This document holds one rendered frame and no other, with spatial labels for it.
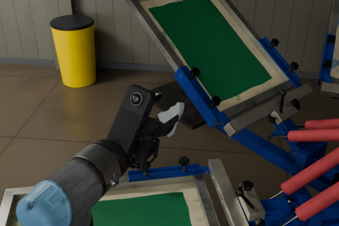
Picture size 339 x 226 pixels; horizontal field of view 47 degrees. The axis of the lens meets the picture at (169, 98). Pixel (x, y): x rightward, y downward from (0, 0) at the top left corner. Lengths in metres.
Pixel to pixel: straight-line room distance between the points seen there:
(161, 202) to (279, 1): 3.27
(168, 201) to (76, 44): 2.91
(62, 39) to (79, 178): 3.71
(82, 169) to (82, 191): 0.03
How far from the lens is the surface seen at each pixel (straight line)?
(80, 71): 4.37
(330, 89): 2.07
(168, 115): 0.71
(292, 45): 4.65
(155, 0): 2.06
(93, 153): 0.60
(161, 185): 1.63
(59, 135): 3.70
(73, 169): 0.58
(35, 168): 3.38
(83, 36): 4.22
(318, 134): 1.63
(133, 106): 0.63
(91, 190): 0.58
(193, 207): 1.55
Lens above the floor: 2.06
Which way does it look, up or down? 30 degrees down
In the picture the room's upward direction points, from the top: straight up
